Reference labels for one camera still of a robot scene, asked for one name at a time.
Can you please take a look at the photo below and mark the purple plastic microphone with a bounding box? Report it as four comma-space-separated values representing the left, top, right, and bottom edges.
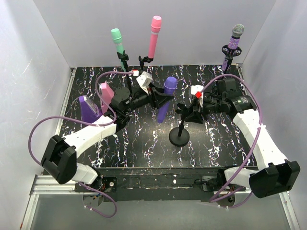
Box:
157, 76, 178, 124

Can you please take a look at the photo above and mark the round base stand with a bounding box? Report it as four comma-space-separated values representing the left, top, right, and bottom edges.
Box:
117, 50, 135, 96
169, 102, 195, 148

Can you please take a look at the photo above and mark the tripod stand with clip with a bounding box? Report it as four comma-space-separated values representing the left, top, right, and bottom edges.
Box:
138, 56, 154, 72

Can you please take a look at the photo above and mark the tripod stand with shock mount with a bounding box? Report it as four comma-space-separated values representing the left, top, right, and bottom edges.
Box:
221, 45, 242, 74

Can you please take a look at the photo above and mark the pink plastic microphone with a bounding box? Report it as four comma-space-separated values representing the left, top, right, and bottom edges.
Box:
148, 15, 162, 59

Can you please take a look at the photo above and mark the teal plastic microphone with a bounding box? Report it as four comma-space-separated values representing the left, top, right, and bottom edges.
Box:
111, 28, 129, 72

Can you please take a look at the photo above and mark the purple glitter microphone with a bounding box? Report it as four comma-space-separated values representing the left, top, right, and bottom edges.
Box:
222, 23, 245, 71

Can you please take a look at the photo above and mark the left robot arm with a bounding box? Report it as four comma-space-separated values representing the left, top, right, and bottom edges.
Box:
41, 84, 174, 184

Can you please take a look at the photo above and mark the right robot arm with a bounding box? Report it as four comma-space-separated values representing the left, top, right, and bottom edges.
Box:
186, 76, 300, 198

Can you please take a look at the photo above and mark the pink metronome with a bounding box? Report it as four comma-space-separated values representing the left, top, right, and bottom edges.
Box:
99, 82, 114, 113

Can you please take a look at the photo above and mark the purple metronome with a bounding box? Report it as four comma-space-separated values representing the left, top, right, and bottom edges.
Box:
78, 95, 102, 123

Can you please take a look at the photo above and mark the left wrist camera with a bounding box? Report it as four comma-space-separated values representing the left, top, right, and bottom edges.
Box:
136, 71, 153, 95

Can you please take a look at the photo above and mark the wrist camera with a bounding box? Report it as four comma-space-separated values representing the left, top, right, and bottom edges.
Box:
190, 85, 204, 108
136, 71, 153, 95

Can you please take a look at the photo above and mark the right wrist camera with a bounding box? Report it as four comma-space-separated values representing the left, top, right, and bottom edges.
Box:
190, 85, 204, 108

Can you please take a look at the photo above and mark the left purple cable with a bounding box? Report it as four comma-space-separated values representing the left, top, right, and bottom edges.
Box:
28, 69, 140, 166

